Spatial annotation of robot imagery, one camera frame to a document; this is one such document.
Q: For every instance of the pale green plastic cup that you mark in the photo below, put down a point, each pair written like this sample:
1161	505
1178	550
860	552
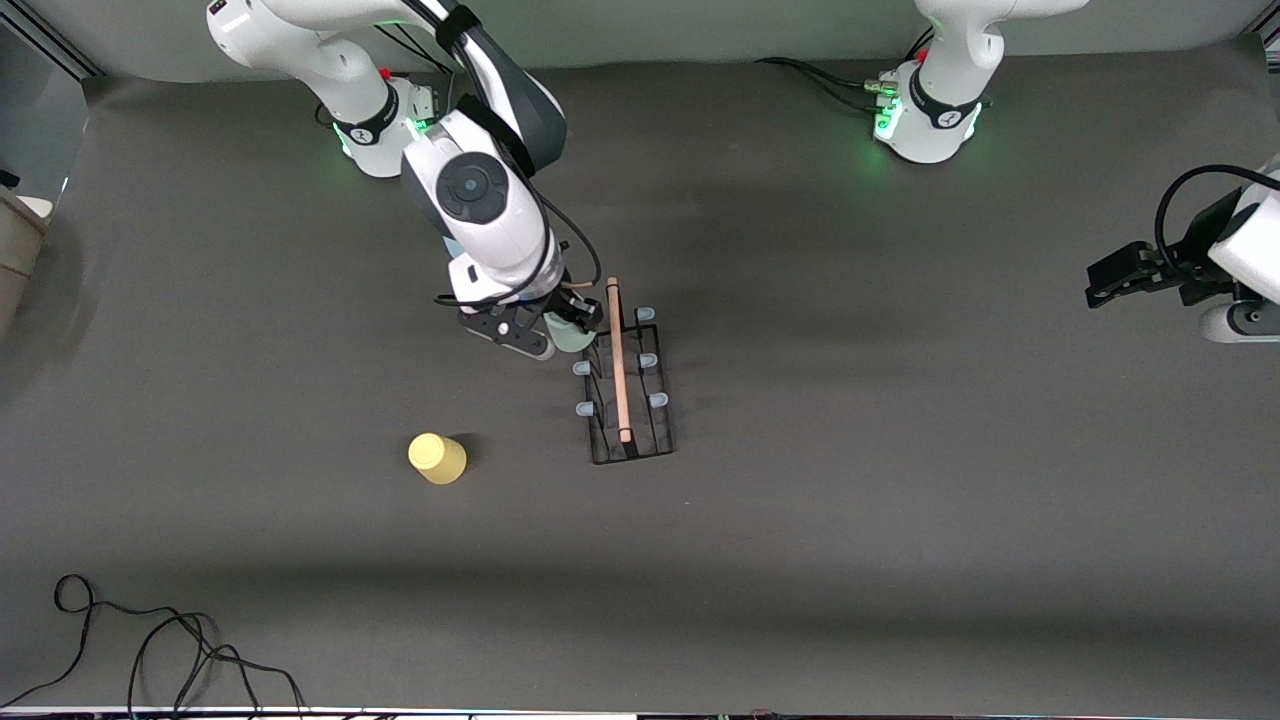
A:
572	338

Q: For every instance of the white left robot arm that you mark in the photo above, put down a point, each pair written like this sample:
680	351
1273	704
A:
945	70

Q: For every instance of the beige box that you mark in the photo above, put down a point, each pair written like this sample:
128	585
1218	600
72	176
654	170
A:
20	250

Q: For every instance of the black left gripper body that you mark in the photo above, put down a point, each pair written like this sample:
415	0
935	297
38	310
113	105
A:
1189	260

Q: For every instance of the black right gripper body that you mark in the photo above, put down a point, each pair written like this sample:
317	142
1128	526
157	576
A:
560	299

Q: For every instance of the yellow plastic cup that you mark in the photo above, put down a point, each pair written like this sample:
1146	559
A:
438	459

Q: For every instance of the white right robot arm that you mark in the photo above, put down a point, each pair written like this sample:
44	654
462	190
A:
480	190

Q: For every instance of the black metal frame bar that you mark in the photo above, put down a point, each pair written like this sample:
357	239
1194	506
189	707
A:
55	40

